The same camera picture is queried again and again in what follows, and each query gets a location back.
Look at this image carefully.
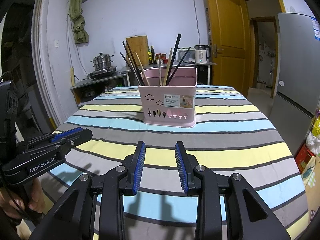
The steel kitchen counter table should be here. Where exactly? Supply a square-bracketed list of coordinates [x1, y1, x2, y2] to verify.
[119, 61, 218, 87]

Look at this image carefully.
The person's left hand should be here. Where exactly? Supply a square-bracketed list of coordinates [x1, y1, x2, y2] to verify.
[0, 177, 47, 219]

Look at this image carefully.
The striped tablecloth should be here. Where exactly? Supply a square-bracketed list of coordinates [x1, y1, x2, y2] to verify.
[40, 86, 309, 239]

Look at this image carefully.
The pink plastic utensil basket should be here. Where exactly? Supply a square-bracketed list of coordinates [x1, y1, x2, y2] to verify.
[138, 67, 197, 128]

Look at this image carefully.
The low wooden shelf cabinet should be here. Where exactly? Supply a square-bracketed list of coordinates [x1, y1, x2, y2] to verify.
[71, 73, 127, 107]

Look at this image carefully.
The gas stove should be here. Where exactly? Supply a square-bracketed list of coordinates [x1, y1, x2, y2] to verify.
[87, 66, 117, 80]

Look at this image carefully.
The red seasoning jar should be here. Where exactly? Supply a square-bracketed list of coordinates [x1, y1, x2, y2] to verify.
[155, 53, 167, 64]

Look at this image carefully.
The white plastic container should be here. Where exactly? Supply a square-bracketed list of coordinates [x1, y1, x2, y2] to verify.
[176, 48, 196, 63]

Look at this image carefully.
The stainless steel steamer pot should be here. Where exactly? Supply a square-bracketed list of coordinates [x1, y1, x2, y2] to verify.
[91, 53, 114, 71]

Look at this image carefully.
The yellow wooden door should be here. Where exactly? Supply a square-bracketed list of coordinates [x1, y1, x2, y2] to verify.
[207, 0, 251, 96]

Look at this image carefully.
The wooden chopstick in basket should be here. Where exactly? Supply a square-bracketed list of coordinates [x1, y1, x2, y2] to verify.
[135, 51, 150, 86]

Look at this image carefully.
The white electric kettle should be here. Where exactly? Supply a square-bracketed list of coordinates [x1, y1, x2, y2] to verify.
[195, 44, 212, 63]

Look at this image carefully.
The dark oil bottle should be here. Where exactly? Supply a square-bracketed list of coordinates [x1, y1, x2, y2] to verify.
[151, 46, 156, 64]

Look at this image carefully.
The grey refrigerator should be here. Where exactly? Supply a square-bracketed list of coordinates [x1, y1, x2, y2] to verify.
[270, 13, 319, 154]

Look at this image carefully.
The yellow snack bag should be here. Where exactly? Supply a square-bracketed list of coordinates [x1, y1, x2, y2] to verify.
[311, 116, 320, 137]

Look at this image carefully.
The green hanging cloth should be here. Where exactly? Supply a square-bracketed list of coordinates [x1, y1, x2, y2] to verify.
[69, 0, 89, 44]

